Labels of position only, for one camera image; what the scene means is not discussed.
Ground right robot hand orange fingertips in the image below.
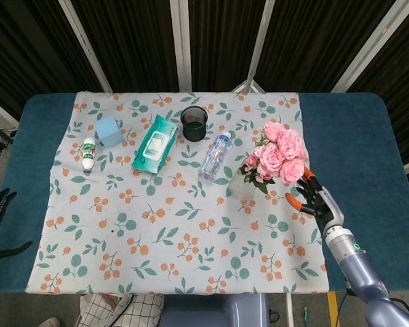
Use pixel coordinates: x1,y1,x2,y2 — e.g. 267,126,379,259
285,167,345,236

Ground pink artificial flower bouquet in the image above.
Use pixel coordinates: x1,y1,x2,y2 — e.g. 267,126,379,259
237,121,309,195

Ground lavender robot base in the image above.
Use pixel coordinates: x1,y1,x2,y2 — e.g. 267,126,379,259
160,292,270,327

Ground clear textured glass vase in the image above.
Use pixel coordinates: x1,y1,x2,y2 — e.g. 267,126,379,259
227,166,258,200

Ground blue velvet table cover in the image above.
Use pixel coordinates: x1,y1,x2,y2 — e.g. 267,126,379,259
0,92,409,294

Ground small white bottle green label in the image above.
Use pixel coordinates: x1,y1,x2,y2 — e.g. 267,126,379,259
82,136,97,170

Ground white table leg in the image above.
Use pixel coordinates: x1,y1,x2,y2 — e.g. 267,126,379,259
284,293,294,327

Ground clear plastic water bottle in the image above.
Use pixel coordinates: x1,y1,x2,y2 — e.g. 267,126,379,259
198,131,232,181

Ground light blue cube box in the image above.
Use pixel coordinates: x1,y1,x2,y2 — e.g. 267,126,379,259
94,115,124,147

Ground black mesh pen holder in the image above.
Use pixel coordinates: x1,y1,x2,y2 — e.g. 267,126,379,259
179,106,209,142

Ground floral print tablecloth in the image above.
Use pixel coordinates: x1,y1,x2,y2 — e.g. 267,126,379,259
24,91,329,296

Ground green wet wipes pack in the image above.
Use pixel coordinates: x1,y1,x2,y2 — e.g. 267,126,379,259
132,114,179,175

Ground white black checkered bag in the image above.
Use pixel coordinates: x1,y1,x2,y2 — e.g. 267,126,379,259
76,292,165,327

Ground dark brown pleated curtain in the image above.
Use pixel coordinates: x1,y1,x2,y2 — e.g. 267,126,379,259
0,0,409,164

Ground white post with foot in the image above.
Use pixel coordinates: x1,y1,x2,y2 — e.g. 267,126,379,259
231,0,276,93

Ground white double frame post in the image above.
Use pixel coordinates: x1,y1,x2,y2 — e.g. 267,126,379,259
169,0,194,92

